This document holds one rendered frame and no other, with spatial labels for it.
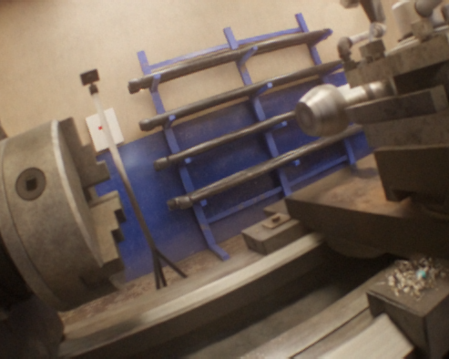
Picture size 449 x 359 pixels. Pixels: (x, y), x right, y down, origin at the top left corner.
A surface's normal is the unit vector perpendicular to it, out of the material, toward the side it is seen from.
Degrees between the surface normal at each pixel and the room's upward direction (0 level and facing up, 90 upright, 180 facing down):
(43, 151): 51
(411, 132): 90
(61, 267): 110
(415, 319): 90
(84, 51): 90
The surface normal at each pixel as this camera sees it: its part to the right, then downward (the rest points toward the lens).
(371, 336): -0.10, -0.75
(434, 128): -0.90, 0.36
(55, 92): 0.30, 0.00
